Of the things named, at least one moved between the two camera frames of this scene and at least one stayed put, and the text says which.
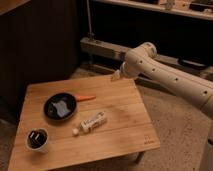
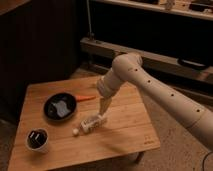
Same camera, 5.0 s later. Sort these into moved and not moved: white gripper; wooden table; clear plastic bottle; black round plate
Moved: white gripper
Not moved: clear plastic bottle; wooden table; black round plate
